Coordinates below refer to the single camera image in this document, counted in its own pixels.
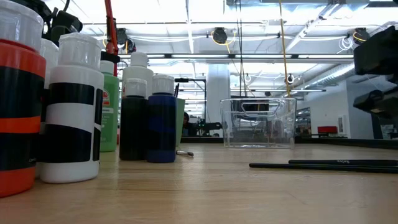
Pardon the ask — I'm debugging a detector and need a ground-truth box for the yellow hanging cable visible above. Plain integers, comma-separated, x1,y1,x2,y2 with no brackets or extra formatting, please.
278,0,293,99

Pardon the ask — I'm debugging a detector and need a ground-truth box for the small blue paint bottle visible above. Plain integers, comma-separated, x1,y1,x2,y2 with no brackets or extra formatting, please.
146,73,178,164

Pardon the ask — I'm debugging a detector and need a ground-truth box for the person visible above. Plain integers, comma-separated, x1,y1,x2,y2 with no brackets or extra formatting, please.
182,111,197,138

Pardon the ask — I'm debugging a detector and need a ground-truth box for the black aluminium table frame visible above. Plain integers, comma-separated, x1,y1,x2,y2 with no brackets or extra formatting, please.
180,136,398,151

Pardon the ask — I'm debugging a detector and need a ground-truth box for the red desk lamp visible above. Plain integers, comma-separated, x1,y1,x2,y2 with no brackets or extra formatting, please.
103,0,121,146

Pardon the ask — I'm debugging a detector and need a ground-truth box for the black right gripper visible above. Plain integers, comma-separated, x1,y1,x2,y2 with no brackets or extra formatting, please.
353,75,398,121

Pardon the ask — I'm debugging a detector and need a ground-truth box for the small black paint bottle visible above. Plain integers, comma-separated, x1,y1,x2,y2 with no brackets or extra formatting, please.
119,78,150,162

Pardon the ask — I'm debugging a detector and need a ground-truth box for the white square column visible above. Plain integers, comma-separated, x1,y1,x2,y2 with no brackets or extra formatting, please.
206,63,231,124

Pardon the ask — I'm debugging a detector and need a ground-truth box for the black background camera stand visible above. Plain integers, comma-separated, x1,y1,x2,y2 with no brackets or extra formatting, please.
174,77,208,124

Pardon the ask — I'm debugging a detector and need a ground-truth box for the large green paint bottle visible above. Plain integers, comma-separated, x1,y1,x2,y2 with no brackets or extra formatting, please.
98,60,121,153

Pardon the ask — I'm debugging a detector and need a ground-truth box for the red bench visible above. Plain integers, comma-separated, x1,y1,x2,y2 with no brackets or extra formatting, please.
317,125,339,138

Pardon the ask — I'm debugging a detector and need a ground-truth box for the black background robot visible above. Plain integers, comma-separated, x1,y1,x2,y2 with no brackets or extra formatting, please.
195,119,223,138

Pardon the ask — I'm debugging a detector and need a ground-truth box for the large white paint bottle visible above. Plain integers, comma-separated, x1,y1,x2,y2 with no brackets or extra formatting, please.
121,51,155,100

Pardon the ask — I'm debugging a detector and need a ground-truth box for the clear plastic bin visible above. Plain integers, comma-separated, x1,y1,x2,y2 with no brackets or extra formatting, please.
220,97,298,149

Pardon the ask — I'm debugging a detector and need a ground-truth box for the black paintbrush silver ferrule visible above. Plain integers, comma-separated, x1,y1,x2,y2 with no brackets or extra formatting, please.
287,159,398,167

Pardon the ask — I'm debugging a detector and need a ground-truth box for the green plastic cup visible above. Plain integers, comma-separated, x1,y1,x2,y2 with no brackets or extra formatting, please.
175,98,187,147

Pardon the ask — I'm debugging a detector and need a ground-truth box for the black hanging cable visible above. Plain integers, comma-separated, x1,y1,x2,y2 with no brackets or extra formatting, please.
234,0,249,98

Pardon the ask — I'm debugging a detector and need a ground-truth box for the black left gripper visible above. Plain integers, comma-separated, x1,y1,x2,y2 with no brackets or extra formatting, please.
49,11,121,65

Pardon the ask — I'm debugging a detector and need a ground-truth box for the small orange paint bottle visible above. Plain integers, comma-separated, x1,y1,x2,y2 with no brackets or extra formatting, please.
0,0,47,199

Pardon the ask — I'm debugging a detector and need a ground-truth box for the black background monitor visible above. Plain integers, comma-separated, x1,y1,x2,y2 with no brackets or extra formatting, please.
371,118,398,140

